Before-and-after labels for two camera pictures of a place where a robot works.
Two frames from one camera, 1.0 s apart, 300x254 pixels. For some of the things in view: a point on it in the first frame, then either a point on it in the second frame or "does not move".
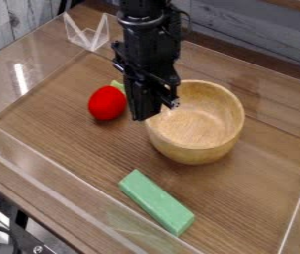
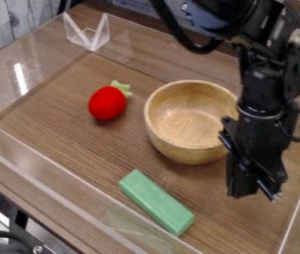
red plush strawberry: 107,101 does not move
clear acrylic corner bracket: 88,38 does not move
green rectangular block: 156,201 does not move
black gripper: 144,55 to 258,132
